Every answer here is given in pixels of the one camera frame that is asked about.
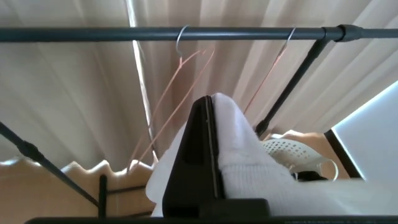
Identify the black clothes rack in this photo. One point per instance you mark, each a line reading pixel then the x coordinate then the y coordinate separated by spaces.
pixel 93 33

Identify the beige curtain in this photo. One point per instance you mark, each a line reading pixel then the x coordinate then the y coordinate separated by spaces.
pixel 77 87

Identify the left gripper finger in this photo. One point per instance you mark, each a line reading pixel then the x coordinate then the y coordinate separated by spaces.
pixel 196 161

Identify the pink clothes hanger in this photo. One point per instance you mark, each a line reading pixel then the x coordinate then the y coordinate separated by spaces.
pixel 176 43
pixel 280 55

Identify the white laundry basket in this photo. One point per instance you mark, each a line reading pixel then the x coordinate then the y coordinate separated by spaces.
pixel 289 152

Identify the white printed t-shirt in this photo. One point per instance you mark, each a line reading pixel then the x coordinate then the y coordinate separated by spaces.
pixel 248 161

